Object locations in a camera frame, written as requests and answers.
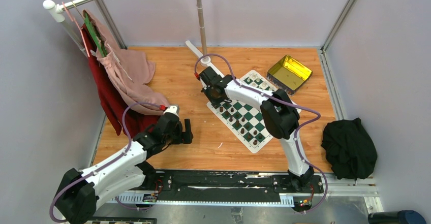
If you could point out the black cloth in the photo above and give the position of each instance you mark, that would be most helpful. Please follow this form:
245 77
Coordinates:
349 149

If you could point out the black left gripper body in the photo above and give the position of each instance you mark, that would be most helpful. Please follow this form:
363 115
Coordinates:
176 137

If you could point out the yellow tin box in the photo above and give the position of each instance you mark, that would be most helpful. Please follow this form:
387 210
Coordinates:
289 74

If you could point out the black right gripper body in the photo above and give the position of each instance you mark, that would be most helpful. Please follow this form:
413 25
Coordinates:
214 100

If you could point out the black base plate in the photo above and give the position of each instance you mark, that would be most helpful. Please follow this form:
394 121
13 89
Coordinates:
227 187

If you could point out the white rack bar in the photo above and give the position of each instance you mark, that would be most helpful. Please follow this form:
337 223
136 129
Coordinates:
56 11

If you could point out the dark blue cylinder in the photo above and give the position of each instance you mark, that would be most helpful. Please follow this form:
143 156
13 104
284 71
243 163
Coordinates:
396 217

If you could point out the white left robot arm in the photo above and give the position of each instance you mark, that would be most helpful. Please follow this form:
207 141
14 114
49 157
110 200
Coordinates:
82 192

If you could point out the green hanger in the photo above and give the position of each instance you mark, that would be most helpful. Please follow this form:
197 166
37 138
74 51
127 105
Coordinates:
94 33

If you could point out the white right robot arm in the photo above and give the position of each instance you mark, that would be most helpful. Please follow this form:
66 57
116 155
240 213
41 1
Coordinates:
280 116

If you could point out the white clothes rack stand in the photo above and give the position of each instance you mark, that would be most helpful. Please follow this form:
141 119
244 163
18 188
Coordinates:
203 56

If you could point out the red cloth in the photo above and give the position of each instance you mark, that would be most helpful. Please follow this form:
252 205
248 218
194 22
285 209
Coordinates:
113 104

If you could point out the green white chess mat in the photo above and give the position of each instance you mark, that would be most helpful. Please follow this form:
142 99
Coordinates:
252 116

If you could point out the pink cloth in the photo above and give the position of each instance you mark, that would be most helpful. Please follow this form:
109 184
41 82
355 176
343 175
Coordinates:
128 70

